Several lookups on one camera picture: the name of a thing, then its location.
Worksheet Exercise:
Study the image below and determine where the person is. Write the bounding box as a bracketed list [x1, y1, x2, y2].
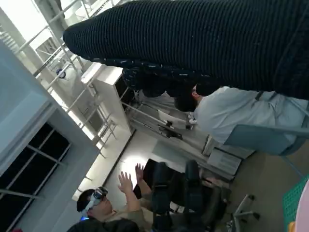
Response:
[76, 163, 157, 232]
[173, 86, 309, 147]

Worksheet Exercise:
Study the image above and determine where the metal frame desk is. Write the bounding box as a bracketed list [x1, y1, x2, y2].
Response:
[120, 95, 213, 155]

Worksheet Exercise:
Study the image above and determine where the dark window with frame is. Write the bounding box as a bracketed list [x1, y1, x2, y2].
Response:
[0, 122, 72, 232]

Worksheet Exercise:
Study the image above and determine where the white VR headset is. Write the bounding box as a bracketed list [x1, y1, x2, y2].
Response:
[81, 186, 109, 216]

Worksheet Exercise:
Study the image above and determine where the pink bowl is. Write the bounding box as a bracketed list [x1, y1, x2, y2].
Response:
[296, 180, 309, 232]

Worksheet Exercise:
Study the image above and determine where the black knitted gloved right hand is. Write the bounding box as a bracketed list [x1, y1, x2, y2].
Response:
[62, 0, 309, 100]

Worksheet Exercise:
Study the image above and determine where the tall white cabinet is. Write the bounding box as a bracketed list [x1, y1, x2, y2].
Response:
[81, 62, 136, 136]

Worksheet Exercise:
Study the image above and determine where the small white grille unit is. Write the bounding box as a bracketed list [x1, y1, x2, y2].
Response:
[206, 145, 243, 178]

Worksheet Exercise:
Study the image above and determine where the green cutting mat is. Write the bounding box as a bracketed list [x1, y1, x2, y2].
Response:
[282, 175, 309, 232]

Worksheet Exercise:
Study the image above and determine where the grey blue chair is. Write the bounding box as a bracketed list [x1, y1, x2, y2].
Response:
[223, 99, 309, 178]

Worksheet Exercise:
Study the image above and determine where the black padded jacket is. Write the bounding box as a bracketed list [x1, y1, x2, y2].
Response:
[65, 217, 140, 232]

